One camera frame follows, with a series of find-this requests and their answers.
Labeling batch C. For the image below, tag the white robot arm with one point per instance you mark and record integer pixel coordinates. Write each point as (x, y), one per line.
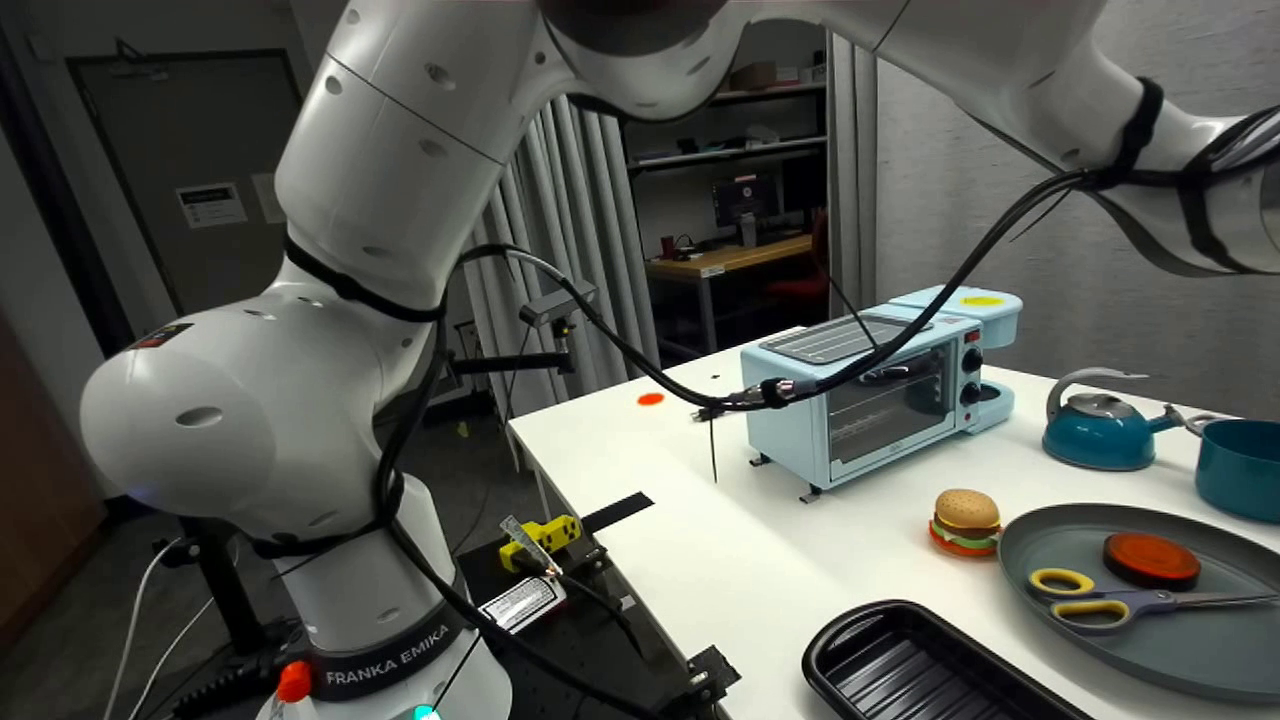
(262, 415)

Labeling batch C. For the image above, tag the wooden background table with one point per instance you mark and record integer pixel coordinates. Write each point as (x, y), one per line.
(743, 256)

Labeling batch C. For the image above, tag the teal pot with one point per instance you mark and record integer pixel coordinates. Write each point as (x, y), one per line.
(1236, 471)

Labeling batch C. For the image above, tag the black plastic tray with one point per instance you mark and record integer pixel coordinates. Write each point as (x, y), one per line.
(902, 660)

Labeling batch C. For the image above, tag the teal kettle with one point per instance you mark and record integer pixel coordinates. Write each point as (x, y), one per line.
(1096, 431)

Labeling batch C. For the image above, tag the red toy patty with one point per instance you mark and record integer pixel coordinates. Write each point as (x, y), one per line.
(1150, 562)

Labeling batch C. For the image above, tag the yellow clamp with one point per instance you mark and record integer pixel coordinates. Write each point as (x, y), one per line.
(537, 535)

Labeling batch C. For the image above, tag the light blue toaster oven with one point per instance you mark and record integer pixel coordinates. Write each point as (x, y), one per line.
(922, 399)

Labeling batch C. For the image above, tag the grey round plate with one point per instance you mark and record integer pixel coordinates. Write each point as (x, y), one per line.
(1209, 653)

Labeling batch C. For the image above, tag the yellow handled scissors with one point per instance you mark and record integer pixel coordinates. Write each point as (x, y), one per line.
(1089, 606)

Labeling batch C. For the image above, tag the toy hamburger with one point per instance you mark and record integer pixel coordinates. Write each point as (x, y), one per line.
(966, 523)

